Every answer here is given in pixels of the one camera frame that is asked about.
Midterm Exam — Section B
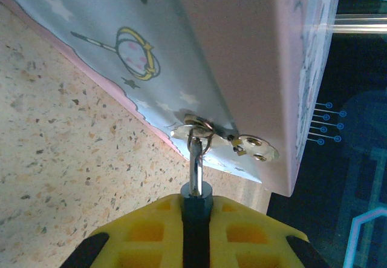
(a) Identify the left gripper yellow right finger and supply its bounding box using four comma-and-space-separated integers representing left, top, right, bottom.
207, 195, 333, 268

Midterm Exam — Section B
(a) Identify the aluminium frame post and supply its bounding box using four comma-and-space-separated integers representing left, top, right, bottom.
325, 13, 387, 35

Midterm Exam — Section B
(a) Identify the pastel cartoon tin box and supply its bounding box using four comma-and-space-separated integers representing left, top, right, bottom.
0, 0, 345, 198

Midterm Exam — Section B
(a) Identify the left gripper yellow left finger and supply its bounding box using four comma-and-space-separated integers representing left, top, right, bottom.
59, 193, 186, 268

